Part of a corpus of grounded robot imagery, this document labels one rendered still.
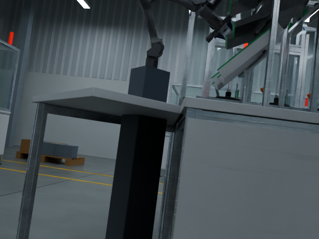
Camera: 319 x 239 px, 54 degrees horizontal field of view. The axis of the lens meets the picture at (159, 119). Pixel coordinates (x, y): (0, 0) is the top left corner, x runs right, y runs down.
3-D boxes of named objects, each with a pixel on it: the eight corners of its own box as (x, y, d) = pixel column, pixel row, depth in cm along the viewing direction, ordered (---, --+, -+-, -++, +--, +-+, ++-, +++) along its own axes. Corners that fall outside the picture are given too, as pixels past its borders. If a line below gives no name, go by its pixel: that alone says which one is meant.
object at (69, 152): (15, 158, 661) (18, 138, 664) (35, 156, 740) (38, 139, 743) (69, 165, 642) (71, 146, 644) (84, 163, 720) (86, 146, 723)
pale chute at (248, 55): (224, 78, 119) (216, 69, 120) (223, 85, 132) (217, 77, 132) (285, 30, 116) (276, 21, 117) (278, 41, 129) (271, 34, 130)
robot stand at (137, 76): (125, 108, 154) (130, 68, 156) (148, 113, 163) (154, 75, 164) (140, 108, 143) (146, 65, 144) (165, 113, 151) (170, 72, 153)
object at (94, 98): (32, 102, 151) (32, 96, 151) (176, 126, 203) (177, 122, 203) (92, 96, 94) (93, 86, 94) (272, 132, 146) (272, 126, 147)
